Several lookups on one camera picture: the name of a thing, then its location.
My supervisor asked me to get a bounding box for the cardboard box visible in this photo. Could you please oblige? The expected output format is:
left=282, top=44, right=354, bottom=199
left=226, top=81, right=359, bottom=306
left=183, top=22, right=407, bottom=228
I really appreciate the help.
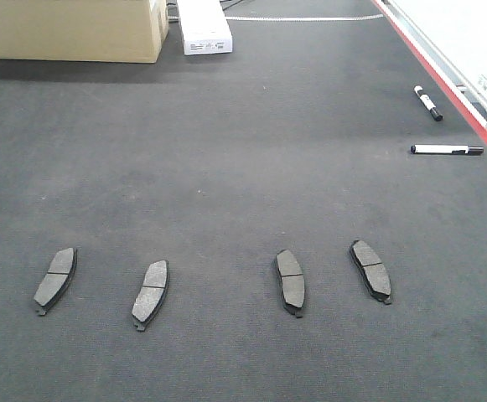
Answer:
left=0, top=1, right=168, bottom=64

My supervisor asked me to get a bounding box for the brake pad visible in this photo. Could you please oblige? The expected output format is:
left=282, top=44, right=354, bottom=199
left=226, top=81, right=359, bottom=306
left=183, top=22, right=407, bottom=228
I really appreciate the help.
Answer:
left=33, top=247, right=77, bottom=317
left=132, top=260, right=169, bottom=332
left=274, top=250, right=306, bottom=318
left=350, top=240, right=392, bottom=305

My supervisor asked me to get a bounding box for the white long box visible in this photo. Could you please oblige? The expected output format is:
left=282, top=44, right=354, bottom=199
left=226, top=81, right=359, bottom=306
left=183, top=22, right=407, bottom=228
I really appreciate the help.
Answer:
left=177, top=0, right=233, bottom=56

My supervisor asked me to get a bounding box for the upper black white marker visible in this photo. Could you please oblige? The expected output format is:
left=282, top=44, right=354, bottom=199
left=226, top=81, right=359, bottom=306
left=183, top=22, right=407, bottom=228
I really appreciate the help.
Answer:
left=413, top=85, right=443, bottom=121

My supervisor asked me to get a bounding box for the lower black white marker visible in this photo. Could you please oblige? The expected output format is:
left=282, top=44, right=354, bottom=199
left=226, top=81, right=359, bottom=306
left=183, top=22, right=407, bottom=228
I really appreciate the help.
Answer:
left=410, top=144, right=484, bottom=156

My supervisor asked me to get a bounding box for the black white marker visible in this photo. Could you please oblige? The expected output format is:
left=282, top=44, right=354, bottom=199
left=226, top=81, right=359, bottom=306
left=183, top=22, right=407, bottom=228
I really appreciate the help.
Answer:
left=410, top=144, right=484, bottom=156
left=413, top=85, right=443, bottom=121

